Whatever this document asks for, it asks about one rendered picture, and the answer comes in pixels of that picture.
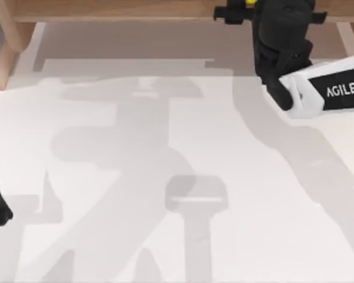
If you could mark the small yellow object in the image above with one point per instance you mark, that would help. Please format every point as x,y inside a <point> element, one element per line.
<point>249,1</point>

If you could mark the wooden cupboard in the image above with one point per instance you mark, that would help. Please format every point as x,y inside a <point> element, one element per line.
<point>121,10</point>

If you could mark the pale wooden drawer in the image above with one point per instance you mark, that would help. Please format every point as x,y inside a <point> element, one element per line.
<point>6,44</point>

